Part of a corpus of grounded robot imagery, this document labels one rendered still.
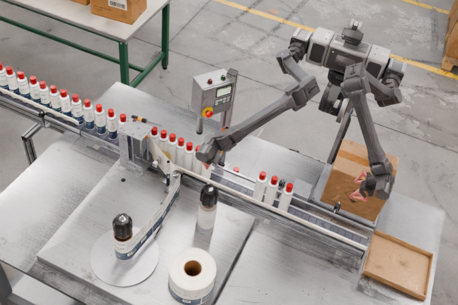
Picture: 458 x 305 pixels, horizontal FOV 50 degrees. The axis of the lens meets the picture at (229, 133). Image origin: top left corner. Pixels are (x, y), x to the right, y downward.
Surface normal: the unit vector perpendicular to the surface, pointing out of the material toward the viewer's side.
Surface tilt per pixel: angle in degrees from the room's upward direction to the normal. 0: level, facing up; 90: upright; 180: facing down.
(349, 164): 0
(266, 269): 0
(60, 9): 0
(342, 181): 90
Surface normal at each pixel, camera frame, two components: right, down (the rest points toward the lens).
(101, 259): 0.11, -0.70
